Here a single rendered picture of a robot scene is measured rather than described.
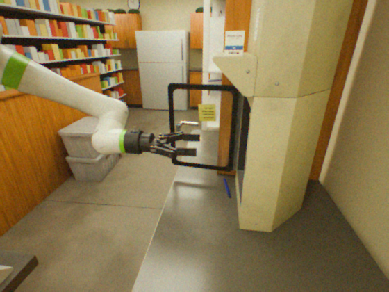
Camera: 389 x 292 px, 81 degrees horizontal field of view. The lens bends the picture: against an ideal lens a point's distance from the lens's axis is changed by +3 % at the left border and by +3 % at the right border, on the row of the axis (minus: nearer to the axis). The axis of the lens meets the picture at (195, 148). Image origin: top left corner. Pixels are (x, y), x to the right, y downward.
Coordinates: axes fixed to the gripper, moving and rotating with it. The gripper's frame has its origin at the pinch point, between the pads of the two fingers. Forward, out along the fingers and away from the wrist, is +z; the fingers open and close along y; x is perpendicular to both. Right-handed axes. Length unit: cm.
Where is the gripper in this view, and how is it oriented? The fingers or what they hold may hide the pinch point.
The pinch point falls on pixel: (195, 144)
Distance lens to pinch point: 84.3
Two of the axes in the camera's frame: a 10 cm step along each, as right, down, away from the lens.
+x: 0.0, 9.1, 4.2
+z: 9.9, 0.4, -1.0
